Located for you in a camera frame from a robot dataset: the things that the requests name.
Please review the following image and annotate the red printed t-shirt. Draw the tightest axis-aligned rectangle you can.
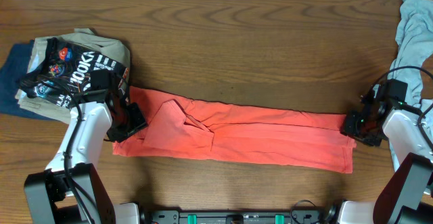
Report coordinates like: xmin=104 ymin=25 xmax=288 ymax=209
xmin=113 ymin=87 xmax=356 ymax=173

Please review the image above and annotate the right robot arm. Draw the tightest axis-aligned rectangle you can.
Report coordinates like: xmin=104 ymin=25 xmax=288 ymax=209
xmin=333 ymin=102 xmax=432 ymax=224

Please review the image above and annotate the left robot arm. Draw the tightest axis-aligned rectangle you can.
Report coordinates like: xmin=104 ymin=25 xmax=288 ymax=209
xmin=24 ymin=89 xmax=147 ymax=223

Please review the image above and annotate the black printed folded shirt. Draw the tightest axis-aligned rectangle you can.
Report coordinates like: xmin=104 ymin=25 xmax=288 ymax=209
xmin=18 ymin=38 xmax=129 ymax=109

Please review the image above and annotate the beige folded garment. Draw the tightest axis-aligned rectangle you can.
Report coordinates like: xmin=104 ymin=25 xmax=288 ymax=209
xmin=15 ymin=28 xmax=131 ymax=124

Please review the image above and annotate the grey t-shirt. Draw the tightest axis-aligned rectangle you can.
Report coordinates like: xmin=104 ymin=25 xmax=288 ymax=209
xmin=382 ymin=0 xmax=432 ymax=170

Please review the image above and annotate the navy folded garment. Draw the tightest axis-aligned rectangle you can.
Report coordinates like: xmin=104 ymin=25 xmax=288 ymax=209
xmin=1 ymin=40 xmax=51 ymax=120

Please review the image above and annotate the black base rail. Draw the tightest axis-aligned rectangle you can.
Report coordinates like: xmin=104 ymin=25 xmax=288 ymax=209
xmin=139 ymin=200 xmax=340 ymax=224

